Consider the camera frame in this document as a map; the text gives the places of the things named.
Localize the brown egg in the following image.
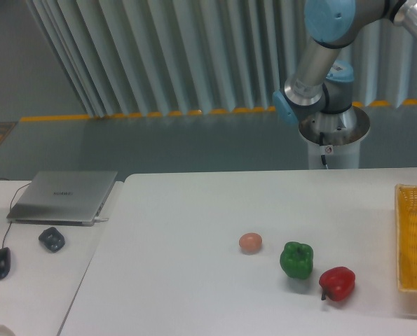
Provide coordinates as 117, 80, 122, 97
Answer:
238, 232, 263, 254

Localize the white usb plug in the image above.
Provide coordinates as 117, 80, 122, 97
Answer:
94, 217, 109, 223

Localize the yellow wicker basket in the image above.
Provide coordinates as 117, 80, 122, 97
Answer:
395, 184, 417, 293

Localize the green bell pepper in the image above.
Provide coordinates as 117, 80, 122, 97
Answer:
280, 241, 314, 280

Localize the silver laptop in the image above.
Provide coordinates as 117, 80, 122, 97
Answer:
7, 171, 118, 226

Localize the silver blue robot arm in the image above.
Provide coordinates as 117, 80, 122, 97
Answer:
273, 1, 417, 124

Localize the red bell pepper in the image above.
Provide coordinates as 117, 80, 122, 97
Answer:
319, 266, 355, 302

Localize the dark grey small case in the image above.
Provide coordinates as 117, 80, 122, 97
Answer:
39, 227, 65, 253

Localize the black mouse cable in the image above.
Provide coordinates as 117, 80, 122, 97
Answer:
0, 178, 32, 250

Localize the white folding partition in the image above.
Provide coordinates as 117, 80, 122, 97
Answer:
25, 0, 417, 118

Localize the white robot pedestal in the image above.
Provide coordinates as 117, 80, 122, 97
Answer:
299, 106, 370, 169

